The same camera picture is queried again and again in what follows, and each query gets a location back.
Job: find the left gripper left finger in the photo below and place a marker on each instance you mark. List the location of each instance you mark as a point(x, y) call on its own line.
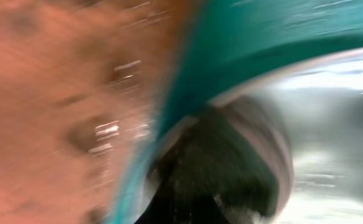
point(178, 203)

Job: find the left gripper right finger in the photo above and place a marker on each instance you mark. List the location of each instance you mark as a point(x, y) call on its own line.
point(259, 126)

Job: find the light blue round plate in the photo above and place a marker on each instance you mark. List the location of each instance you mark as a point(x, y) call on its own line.
point(319, 103)

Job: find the dark green sponge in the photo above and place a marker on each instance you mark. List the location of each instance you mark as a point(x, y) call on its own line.
point(212, 149)

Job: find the teal plastic serving tray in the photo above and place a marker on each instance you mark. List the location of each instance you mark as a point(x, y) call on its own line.
point(238, 42)

